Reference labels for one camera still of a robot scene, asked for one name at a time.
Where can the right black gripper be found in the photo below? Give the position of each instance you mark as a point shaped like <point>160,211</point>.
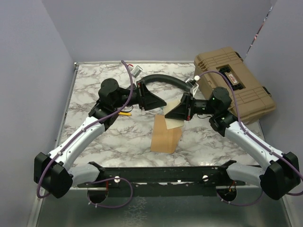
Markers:
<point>181,111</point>

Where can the brown kraft envelope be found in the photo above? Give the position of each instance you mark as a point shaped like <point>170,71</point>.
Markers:
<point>164,140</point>

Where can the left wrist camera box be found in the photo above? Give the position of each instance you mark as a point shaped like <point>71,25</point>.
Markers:
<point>135,71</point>

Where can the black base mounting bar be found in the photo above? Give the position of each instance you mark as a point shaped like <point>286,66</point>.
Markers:
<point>160,181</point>

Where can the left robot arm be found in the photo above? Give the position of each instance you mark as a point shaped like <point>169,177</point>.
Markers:
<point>54,172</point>

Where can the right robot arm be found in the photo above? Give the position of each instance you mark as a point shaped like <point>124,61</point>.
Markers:
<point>278,172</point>

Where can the tan plastic tool case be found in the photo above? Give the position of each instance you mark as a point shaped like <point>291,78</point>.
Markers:
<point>253,99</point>

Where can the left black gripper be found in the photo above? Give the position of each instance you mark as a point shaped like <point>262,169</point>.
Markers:
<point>148,100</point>

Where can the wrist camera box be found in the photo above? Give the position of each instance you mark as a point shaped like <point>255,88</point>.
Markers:
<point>192,83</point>
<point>135,71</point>

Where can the yellow utility knife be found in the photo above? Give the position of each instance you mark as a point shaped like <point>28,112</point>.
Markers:
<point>125,113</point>

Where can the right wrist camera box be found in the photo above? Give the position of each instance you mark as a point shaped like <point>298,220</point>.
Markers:
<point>192,83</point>

